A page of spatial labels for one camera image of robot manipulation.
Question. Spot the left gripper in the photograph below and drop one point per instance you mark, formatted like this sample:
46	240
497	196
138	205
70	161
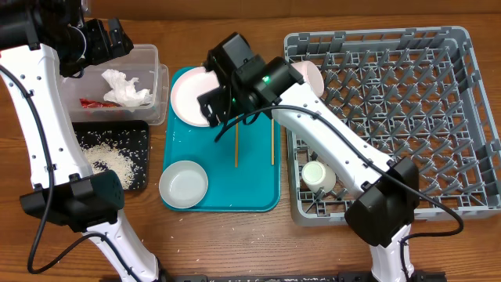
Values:
103	50

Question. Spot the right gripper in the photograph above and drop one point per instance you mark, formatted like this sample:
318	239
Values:
220	103

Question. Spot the wooden chopstick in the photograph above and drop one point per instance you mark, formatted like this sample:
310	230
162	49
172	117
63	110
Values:
236	153
272	142

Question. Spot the large white plate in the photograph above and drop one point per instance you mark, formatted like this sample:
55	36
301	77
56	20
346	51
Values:
192	83

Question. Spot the white tissue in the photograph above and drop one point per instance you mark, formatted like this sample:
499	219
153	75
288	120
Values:
123	91

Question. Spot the red snack wrapper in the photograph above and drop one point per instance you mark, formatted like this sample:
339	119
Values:
88	103

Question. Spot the grey shallow bowl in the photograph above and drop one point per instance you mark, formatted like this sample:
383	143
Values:
183	184

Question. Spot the white bowl with rice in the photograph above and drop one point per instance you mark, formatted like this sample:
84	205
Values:
311	75

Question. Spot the pile of rice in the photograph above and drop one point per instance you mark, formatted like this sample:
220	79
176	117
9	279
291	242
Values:
103	157

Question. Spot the white paper cup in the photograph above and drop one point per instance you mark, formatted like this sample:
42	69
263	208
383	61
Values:
318	176

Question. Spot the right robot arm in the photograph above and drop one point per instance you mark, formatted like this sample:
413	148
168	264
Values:
385	191

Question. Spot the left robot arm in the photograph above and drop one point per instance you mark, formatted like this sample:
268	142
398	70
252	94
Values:
42	42

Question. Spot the grey dishwasher rack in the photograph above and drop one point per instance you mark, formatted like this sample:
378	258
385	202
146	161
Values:
417	93

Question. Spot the clear plastic bin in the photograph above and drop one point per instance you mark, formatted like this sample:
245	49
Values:
142	63

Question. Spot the teal serving tray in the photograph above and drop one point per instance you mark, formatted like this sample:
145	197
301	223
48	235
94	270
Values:
253	186

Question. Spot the black plastic tray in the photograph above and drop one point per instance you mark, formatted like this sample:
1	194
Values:
120	146

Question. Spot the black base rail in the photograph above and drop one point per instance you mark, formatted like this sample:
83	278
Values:
418	276

